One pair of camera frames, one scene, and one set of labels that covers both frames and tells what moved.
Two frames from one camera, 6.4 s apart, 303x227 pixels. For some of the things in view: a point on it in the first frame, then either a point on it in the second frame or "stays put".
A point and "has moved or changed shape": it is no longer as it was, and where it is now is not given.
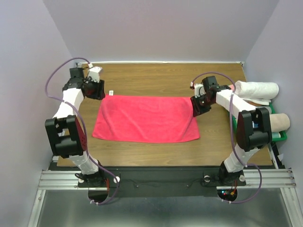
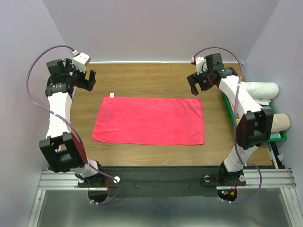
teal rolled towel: [275, 135] stays put
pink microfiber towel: [144, 118] has moved or changed shape
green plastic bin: [235, 123] stays put
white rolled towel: [260, 92] stays put
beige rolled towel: [279, 122] stays put
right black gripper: [197, 109] to [192, 79]
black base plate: [164, 181] stays put
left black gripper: [100, 94] to [87, 84]
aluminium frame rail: [59, 179] stays put
